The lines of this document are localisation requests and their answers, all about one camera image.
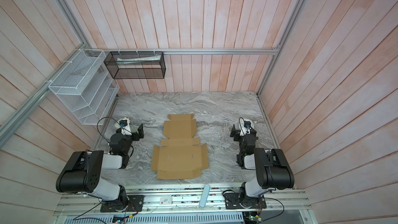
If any brown cardboard box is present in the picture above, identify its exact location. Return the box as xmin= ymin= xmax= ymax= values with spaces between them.
xmin=151 ymin=114 xmax=209 ymax=180

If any white wire mesh shelf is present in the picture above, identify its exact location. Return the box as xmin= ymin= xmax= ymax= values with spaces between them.
xmin=49 ymin=49 xmax=119 ymax=125

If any black mesh basket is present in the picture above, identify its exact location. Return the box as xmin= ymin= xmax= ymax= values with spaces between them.
xmin=104 ymin=51 xmax=166 ymax=79

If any aluminium front rail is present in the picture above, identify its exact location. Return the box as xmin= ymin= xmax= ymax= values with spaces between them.
xmin=54 ymin=183 xmax=312 ymax=216

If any white label tag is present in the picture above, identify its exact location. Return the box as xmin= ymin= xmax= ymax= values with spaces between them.
xmin=159 ymin=197 xmax=173 ymax=205

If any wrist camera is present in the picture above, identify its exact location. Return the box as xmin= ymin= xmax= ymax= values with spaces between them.
xmin=239 ymin=117 xmax=257 ymax=136
xmin=114 ymin=117 xmax=132 ymax=136

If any paper sheet in basket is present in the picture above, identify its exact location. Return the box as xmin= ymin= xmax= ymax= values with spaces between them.
xmin=116 ymin=55 xmax=162 ymax=66

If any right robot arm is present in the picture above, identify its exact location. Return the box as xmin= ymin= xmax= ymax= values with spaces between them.
xmin=230 ymin=118 xmax=294 ymax=201

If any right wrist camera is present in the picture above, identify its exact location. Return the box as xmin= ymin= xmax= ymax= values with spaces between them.
xmin=239 ymin=117 xmax=257 ymax=136

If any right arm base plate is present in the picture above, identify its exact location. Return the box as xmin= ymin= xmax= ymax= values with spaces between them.
xmin=222 ymin=190 xmax=267 ymax=209

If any aluminium wall frame bar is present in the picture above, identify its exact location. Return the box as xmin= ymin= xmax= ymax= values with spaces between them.
xmin=90 ymin=48 xmax=279 ymax=55

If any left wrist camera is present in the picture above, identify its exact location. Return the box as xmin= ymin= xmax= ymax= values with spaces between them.
xmin=114 ymin=117 xmax=132 ymax=136

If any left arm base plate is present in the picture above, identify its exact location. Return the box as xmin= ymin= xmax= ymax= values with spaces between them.
xmin=100 ymin=195 xmax=144 ymax=213

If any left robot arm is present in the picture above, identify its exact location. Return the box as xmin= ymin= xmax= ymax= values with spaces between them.
xmin=56 ymin=119 xmax=144 ymax=205

